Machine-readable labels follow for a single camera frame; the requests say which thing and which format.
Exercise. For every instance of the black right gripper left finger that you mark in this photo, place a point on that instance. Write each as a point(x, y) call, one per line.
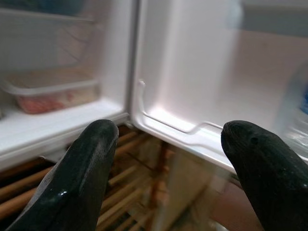
point(72, 187)

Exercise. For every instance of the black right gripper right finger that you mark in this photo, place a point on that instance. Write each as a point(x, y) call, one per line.
point(272, 183)

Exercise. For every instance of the white mini fridge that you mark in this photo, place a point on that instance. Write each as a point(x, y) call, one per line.
point(113, 60)

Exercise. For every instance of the mini fridge door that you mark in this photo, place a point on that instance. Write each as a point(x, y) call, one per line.
point(192, 72)

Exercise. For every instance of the wooden slatted rack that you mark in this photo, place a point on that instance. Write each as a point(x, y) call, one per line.
point(134, 173)

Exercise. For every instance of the clear water bottle blue label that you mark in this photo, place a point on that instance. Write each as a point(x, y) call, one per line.
point(298, 108)

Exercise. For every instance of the clear plastic food container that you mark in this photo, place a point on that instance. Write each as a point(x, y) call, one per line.
point(48, 96)

